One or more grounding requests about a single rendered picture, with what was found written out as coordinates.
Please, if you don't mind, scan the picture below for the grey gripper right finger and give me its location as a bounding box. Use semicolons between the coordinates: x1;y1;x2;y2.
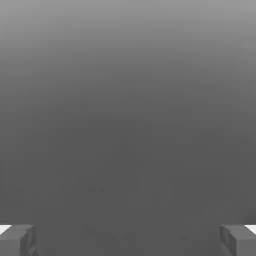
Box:
218;223;256;256

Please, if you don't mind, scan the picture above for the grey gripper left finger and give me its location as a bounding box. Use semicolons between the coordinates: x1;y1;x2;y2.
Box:
0;223;39;256

